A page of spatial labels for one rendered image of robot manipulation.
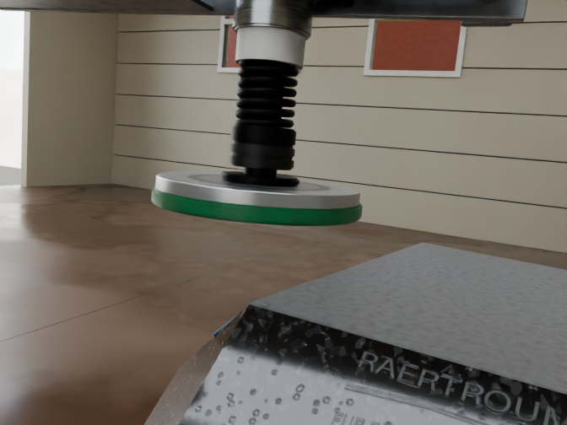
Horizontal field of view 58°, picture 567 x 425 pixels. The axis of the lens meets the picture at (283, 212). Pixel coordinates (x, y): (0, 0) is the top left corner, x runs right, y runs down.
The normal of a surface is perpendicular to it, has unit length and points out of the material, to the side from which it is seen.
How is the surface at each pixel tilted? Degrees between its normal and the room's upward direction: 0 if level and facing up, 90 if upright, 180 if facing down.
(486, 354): 0
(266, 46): 90
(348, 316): 0
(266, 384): 45
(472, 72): 90
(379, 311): 0
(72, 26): 90
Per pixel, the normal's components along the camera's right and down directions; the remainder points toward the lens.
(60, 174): 0.89, 0.14
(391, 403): -0.30, -0.65
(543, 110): -0.45, 0.08
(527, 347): 0.09, -0.99
